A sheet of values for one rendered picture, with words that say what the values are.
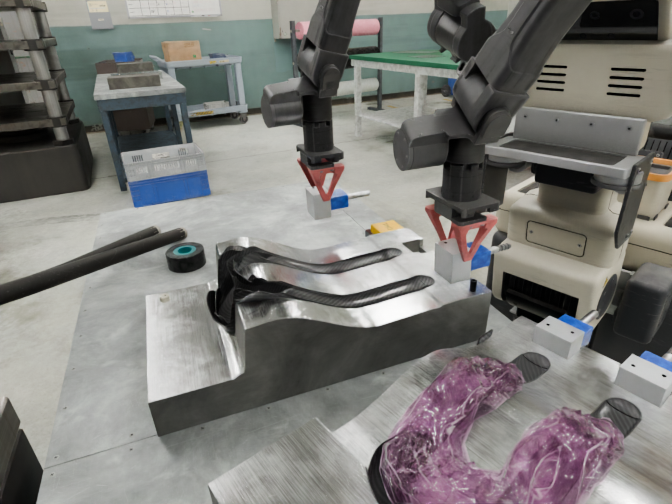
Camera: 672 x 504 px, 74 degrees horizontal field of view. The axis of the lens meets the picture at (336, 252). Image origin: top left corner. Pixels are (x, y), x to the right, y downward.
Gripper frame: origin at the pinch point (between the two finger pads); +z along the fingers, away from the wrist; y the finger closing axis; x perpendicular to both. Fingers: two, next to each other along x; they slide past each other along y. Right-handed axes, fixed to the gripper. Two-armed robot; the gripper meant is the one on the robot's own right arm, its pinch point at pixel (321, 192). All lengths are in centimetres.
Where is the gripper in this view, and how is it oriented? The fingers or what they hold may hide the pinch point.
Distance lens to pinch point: 91.9
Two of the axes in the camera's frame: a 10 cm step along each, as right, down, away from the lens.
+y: 3.6, 4.2, -8.3
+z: 0.5, 8.8, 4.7
